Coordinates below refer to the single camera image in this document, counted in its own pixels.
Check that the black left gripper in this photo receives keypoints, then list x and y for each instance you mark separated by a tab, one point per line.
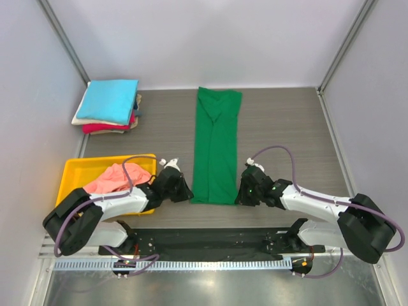
185	193

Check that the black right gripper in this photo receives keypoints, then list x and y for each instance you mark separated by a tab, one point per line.
242	199

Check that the green t shirt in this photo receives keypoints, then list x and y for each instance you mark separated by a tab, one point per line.
216	147

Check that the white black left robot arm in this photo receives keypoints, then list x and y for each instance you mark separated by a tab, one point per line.
80	219

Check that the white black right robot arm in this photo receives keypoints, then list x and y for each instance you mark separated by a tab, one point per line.
356	224

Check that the pink t shirt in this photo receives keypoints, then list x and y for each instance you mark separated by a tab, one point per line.
114	179

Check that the yellow plastic bin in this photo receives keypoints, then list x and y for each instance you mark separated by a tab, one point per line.
79	172

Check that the tan folded shirt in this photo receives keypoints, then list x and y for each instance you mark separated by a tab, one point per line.
136	105

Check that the red folded shirt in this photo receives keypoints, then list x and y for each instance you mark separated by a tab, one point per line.
100	128

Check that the light blue folded shirt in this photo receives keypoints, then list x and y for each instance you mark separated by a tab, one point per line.
108	100

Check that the cream folded shirt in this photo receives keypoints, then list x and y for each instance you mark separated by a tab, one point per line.
78	122

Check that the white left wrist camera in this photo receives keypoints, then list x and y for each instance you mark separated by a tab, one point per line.
172	163

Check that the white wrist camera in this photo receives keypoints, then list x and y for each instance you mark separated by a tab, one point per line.
172	163
251	162

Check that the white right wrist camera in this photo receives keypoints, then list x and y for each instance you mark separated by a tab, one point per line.
251	162

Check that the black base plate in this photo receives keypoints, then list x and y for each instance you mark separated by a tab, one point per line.
165	241

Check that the white slotted cable duct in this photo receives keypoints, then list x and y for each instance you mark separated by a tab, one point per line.
116	265

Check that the right aluminium frame post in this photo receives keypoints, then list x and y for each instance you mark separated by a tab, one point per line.
358	22

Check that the aluminium frame post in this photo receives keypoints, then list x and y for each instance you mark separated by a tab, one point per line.
55	24
358	22

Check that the left aluminium frame post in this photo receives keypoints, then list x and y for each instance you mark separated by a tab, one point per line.
55	24

